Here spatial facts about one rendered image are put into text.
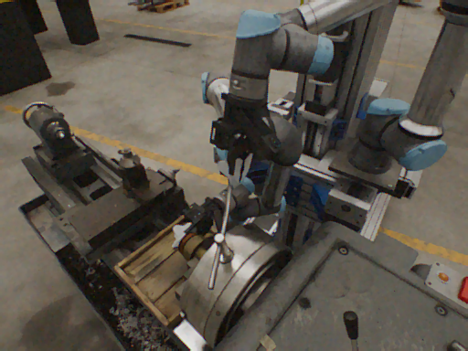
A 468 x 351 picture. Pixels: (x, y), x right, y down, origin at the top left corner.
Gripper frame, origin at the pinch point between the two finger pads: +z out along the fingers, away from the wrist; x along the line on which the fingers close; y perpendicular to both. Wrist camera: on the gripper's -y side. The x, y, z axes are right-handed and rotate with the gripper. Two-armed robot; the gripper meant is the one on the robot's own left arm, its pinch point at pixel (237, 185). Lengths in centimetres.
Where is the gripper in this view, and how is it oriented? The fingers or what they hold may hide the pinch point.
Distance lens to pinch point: 67.4
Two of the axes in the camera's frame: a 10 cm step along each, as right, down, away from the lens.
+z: -1.7, 8.6, 4.8
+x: -6.2, 2.9, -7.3
